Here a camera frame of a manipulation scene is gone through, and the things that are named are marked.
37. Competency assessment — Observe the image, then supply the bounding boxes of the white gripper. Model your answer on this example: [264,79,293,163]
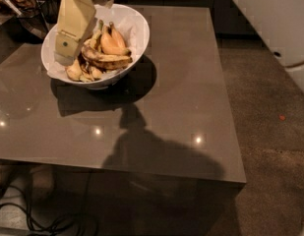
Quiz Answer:
[54,0,114,66]

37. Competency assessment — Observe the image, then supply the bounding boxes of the dark spotted banana front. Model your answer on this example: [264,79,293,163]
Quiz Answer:
[81,45,132,70]

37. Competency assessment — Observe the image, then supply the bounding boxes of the green-stemmed banana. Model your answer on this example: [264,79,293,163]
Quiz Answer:
[84,20,103,49]

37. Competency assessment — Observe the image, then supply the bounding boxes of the yellow banana middle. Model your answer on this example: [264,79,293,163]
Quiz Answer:
[100,26,131,56]

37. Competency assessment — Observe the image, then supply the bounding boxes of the yellow banana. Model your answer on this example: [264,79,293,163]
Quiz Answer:
[100,26,131,56]
[109,22,126,48]

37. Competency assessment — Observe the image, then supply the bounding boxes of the yellow banana right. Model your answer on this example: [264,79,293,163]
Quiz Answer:
[109,22,126,48]

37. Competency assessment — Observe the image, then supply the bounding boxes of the white bowl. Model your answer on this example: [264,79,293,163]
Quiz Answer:
[40,3,151,90]

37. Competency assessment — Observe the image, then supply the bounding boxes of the long spotted banana left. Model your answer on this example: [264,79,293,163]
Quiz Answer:
[65,59,83,82]

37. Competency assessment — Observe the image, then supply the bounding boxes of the black mesh pen cup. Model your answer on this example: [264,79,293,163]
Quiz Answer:
[37,0,60,24]

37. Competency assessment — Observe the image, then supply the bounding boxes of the small bananas at bottom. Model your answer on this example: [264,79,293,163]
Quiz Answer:
[80,63,102,82]

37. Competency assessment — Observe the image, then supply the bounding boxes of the black mesh desk tray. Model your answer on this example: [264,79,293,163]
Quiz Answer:
[3,9,48,43]

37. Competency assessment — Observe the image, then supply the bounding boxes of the black cable on floor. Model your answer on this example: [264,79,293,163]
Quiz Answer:
[0,167,100,236]

